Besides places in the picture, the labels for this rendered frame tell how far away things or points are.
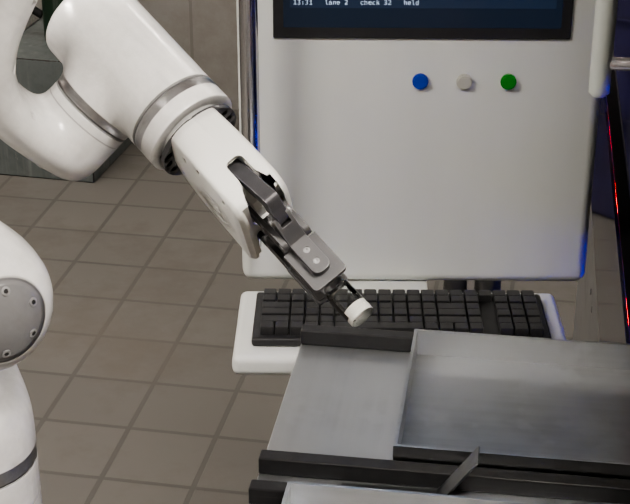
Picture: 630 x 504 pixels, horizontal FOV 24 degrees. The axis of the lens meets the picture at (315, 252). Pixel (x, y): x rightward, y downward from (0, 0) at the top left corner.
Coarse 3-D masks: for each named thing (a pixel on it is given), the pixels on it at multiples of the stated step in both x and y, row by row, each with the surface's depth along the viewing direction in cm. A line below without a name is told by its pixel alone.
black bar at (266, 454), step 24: (264, 456) 153; (288, 456) 153; (312, 456) 153; (336, 456) 153; (360, 480) 152; (384, 480) 152; (408, 480) 151; (432, 480) 151; (480, 480) 150; (504, 480) 149; (528, 480) 149; (552, 480) 149; (576, 480) 149; (600, 480) 149; (624, 480) 149
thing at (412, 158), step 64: (320, 0) 194; (384, 0) 194; (448, 0) 193; (512, 0) 193; (576, 0) 194; (320, 64) 198; (384, 64) 198; (448, 64) 198; (512, 64) 198; (576, 64) 197; (320, 128) 202; (384, 128) 202; (448, 128) 202; (512, 128) 202; (576, 128) 201; (320, 192) 206; (384, 192) 206; (448, 192) 206; (512, 192) 206; (576, 192) 205; (384, 256) 210; (448, 256) 210; (512, 256) 210; (576, 256) 210
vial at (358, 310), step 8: (336, 280) 114; (344, 280) 114; (328, 288) 114; (336, 288) 114; (344, 288) 113; (352, 288) 114; (328, 296) 114; (336, 296) 113; (344, 296) 113; (352, 296) 113; (360, 296) 113; (336, 304) 114; (344, 304) 113; (352, 304) 113; (360, 304) 113; (368, 304) 113; (344, 312) 113; (352, 312) 113; (360, 312) 112; (368, 312) 113; (352, 320) 113; (360, 320) 113
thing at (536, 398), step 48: (432, 336) 175; (480, 336) 174; (432, 384) 170; (480, 384) 170; (528, 384) 170; (576, 384) 170; (624, 384) 170; (432, 432) 161; (480, 432) 161; (528, 432) 161; (576, 432) 161; (624, 432) 161
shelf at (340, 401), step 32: (320, 352) 177; (352, 352) 177; (384, 352) 177; (288, 384) 170; (320, 384) 170; (352, 384) 170; (384, 384) 170; (288, 416) 164; (320, 416) 164; (352, 416) 164; (384, 416) 164; (288, 448) 158; (320, 448) 158; (352, 448) 158; (384, 448) 158; (288, 480) 153; (320, 480) 153
